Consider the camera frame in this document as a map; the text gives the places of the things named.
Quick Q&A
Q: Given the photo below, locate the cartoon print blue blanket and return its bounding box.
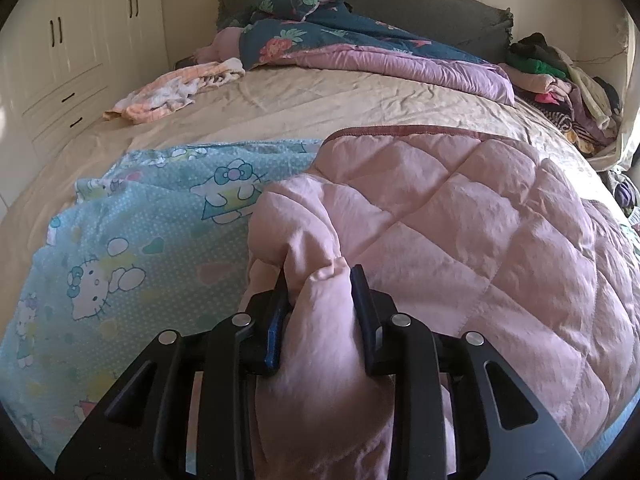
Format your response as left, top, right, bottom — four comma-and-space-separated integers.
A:
0, 139, 640, 473

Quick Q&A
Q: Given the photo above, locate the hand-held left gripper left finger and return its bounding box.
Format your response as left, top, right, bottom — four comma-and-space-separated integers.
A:
55, 267, 296, 480

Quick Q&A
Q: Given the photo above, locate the bed with beige sheet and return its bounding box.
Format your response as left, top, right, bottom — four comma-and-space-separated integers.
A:
0, 62, 616, 281

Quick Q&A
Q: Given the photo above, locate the white wardrobe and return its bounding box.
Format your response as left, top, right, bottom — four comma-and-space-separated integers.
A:
0, 0, 168, 211

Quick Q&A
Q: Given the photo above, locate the purple cloth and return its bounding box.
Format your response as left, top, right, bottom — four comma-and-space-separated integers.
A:
612, 180, 640, 211

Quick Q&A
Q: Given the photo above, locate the peach floral cloth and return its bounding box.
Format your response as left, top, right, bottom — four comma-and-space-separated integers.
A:
103, 57, 246, 125

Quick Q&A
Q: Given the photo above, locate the grey headboard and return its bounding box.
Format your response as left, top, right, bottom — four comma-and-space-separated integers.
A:
216, 0, 515, 61

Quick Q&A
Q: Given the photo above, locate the pile of clothes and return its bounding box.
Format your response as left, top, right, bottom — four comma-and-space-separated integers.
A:
507, 32, 626, 156

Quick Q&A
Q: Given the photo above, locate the pink cloth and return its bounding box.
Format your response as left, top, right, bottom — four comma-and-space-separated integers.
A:
195, 27, 246, 63

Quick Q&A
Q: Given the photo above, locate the teal floral duvet purple lining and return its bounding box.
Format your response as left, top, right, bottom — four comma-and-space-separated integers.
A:
240, 0, 516, 106

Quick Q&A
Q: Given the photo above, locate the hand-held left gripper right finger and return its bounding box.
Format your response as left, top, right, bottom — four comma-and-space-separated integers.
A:
350, 264, 586, 480

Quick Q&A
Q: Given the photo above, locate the pink quilted jacket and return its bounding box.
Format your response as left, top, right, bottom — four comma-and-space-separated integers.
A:
187, 125, 640, 480

